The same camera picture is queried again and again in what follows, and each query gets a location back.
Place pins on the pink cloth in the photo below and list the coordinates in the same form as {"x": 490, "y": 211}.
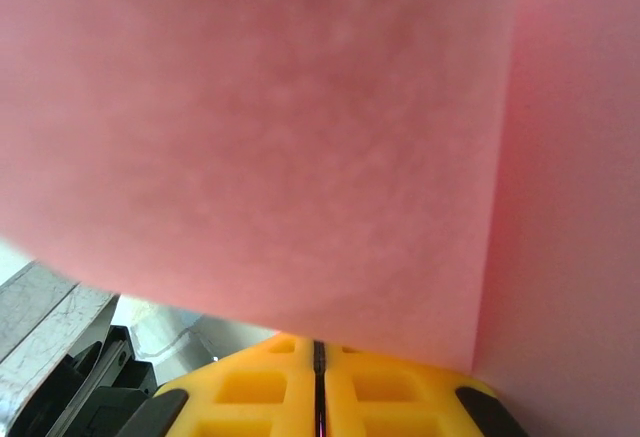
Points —
{"x": 300, "y": 132}

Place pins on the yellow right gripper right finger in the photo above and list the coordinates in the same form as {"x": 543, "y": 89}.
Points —
{"x": 390, "y": 402}

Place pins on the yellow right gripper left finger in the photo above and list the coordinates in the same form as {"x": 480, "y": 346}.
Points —
{"x": 250, "y": 397}

